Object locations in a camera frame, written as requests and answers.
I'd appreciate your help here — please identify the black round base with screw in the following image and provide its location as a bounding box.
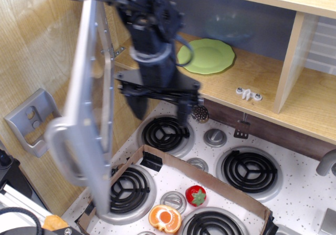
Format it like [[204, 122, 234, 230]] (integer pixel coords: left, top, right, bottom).
[[1, 227, 82, 235]]

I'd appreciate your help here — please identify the black burner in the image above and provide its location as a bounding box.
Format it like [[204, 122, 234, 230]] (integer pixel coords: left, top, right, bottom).
[[110, 166, 152, 214], [139, 116, 191, 152], [219, 150, 278, 193], [186, 211, 243, 235]]

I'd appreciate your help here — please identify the green plate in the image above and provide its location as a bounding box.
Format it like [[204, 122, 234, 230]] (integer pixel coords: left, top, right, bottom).
[[177, 38, 236, 75]]

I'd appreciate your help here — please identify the front left black burner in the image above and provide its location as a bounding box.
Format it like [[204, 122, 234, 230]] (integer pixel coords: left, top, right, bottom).
[[110, 166, 152, 214]]

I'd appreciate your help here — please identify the orange toy piece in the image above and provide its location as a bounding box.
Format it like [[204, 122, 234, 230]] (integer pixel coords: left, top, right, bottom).
[[42, 215, 69, 231]]

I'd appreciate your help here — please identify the silver toy microwave door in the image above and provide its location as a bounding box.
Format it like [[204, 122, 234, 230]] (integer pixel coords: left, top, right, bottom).
[[45, 0, 115, 215]]

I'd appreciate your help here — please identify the wooden microwave shelf cabinet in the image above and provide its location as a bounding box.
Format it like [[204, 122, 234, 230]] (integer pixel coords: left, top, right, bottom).
[[106, 0, 336, 145]]

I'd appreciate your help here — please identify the back right black burner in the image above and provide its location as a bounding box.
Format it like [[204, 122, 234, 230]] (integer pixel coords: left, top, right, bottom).
[[219, 150, 278, 193]]

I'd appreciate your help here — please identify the black cable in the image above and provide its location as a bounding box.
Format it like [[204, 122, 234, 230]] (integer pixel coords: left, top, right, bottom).
[[0, 206, 43, 235]]

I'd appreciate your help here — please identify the middle silver stove knob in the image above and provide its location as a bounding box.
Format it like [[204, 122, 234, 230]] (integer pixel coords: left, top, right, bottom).
[[187, 158, 208, 172]]

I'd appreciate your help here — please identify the lower silver stove knob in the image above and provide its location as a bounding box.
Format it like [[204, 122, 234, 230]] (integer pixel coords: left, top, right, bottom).
[[160, 191, 187, 214]]

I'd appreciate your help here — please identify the front right black burner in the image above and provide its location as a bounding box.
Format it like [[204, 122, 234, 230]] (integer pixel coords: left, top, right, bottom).
[[186, 211, 243, 235]]

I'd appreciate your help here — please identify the black device at left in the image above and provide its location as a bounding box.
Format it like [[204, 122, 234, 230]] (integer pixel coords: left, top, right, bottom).
[[1, 149, 33, 198]]

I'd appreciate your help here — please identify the red toy strawberry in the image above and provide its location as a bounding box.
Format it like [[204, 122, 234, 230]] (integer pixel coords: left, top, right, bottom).
[[185, 185, 207, 207]]

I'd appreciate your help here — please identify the back left black burner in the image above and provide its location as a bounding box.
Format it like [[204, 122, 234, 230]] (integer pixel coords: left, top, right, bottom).
[[139, 116, 191, 152]]

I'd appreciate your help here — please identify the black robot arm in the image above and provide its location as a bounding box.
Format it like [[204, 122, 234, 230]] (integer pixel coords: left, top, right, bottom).
[[74, 0, 201, 126]]

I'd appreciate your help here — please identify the orange toy fruit half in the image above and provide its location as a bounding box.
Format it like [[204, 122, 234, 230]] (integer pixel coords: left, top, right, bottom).
[[148, 205, 182, 234]]

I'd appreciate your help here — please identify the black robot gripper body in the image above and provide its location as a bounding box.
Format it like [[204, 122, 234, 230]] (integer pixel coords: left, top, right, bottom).
[[115, 63, 201, 106]]

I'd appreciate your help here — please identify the white door latch clip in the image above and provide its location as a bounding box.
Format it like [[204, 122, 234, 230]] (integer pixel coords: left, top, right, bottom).
[[236, 87, 263, 101]]

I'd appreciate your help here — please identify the grey faucet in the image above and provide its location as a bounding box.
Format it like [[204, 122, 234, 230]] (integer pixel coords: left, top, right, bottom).
[[316, 149, 336, 176]]

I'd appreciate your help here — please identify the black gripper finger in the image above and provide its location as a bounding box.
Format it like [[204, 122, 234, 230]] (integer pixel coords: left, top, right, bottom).
[[126, 94, 148, 120], [177, 100, 193, 127]]

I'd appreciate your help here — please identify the cardboard barrier strip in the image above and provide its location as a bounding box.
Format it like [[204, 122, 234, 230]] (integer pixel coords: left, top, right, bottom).
[[73, 145, 278, 234]]

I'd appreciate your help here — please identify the upper silver stove knob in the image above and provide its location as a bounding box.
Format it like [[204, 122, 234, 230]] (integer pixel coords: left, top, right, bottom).
[[203, 128, 227, 148]]

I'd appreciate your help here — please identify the silver stove knob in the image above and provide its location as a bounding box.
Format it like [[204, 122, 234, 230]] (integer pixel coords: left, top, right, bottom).
[[203, 128, 227, 148], [160, 191, 187, 214], [187, 158, 208, 172]]

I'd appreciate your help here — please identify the aluminium rail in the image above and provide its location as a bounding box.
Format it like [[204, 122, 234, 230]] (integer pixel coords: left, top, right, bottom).
[[1, 185, 51, 232]]

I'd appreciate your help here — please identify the metal slotted spoon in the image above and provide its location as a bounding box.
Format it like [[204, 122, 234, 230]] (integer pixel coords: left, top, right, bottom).
[[191, 98, 209, 124]]

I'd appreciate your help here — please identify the grey wall phone holder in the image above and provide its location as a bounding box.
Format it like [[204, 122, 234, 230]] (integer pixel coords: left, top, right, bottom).
[[4, 88, 61, 158]]

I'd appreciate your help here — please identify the small metal spatula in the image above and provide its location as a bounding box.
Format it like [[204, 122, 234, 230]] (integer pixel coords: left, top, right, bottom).
[[234, 113, 250, 139]]

